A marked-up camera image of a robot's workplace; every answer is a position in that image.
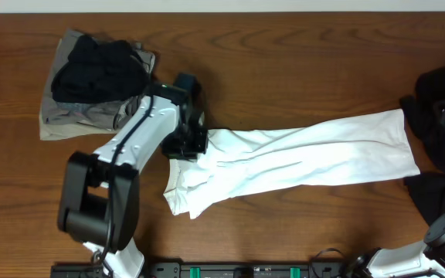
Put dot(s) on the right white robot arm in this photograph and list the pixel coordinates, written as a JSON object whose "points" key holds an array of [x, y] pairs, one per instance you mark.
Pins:
{"points": [[425, 258]]}

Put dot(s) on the black folded garment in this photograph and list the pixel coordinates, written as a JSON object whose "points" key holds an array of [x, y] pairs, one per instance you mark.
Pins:
{"points": [[100, 72]]}

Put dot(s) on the black cloth pile right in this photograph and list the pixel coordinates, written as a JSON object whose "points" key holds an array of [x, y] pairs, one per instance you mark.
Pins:
{"points": [[427, 190]]}

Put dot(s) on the grey folded garment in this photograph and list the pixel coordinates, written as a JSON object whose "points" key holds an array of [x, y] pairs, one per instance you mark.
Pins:
{"points": [[111, 115]]}

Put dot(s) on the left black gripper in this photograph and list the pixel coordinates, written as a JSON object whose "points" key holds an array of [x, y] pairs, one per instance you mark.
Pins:
{"points": [[171, 151]]}

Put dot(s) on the white printed t-shirt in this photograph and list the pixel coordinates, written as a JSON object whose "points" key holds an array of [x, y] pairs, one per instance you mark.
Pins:
{"points": [[347, 151]]}

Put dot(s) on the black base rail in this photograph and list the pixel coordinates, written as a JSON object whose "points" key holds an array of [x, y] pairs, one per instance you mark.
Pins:
{"points": [[177, 270]]}

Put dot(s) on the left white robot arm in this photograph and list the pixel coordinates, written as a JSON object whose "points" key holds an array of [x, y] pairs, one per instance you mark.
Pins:
{"points": [[99, 203]]}

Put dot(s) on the beige folded garment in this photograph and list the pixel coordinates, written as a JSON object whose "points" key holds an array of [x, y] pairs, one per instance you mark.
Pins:
{"points": [[50, 132]]}

